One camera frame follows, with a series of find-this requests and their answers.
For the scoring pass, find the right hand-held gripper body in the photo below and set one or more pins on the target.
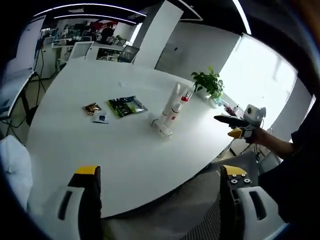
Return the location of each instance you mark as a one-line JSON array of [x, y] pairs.
[[253, 115]]

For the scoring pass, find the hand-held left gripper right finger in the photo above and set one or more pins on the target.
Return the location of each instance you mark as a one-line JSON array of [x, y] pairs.
[[232, 200]]

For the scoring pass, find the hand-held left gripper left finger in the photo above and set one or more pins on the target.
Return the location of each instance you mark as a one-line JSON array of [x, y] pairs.
[[87, 200]]

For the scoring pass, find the white skincare bottle clear cap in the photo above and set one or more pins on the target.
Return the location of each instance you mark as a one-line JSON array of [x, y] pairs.
[[186, 98]]

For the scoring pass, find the small white skincare bottle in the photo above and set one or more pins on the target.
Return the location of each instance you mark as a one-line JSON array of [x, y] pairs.
[[175, 111]]

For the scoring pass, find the white skincare tube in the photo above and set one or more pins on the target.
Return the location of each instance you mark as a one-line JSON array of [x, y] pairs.
[[170, 105]]

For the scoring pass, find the slim white skincare bottle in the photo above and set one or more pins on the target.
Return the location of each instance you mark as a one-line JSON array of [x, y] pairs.
[[160, 126]]

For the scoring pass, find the small white blue skincare sachet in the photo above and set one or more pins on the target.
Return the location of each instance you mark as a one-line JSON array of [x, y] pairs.
[[100, 119]]

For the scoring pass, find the gold skincare sachet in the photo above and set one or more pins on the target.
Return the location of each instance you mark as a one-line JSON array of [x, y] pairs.
[[92, 108]]

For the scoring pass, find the green black skincare sachet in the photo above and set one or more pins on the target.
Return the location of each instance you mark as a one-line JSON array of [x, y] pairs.
[[126, 106]]

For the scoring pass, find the teal spray bottle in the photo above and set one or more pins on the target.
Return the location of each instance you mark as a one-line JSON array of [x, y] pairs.
[[219, 102]]

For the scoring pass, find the person's right hand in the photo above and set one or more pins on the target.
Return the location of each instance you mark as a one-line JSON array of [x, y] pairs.
[[261, 136]]

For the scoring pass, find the dark red tool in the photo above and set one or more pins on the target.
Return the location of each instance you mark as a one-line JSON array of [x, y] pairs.
[[230, 110]]

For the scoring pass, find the white window blind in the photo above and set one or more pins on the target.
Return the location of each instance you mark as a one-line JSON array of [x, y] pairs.
[[260, 80]]

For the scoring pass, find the potted green plant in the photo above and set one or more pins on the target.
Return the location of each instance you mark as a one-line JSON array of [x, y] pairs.
[[207, 81]]

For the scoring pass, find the person's black clothing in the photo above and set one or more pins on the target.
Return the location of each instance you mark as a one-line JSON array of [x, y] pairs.
[[295, 180]]

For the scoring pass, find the white office chair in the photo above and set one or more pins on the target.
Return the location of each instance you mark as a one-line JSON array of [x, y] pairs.
[[82, 50]]

